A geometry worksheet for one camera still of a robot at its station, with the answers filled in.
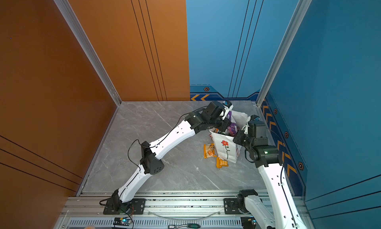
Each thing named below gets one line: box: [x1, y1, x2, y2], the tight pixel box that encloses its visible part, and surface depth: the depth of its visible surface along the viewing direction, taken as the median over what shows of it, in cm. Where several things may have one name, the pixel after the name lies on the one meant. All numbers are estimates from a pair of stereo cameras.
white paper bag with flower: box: [208, 110, 249, 164], surface depth 79 cm
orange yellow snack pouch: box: [203, 142, 217, 159], surface depth 93 cm
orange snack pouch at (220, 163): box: [215, 156, 229, 169], surface depth 88 cm
